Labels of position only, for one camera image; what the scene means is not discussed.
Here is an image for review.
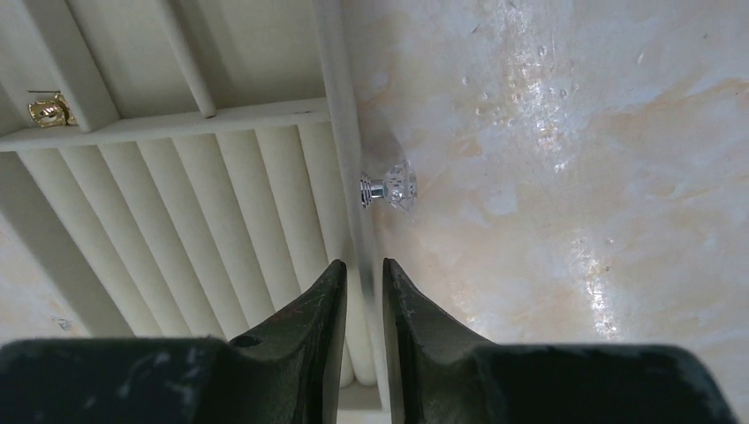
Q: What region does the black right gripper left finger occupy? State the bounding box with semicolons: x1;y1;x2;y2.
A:
1;260;347;423

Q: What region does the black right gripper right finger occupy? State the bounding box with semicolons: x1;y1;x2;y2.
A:
382;258;738;423

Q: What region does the beige ring-slot tray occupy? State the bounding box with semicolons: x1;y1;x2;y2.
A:
1;1;390;423

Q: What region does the crystal knob of ring tray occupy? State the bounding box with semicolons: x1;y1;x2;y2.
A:
359;160;418;212

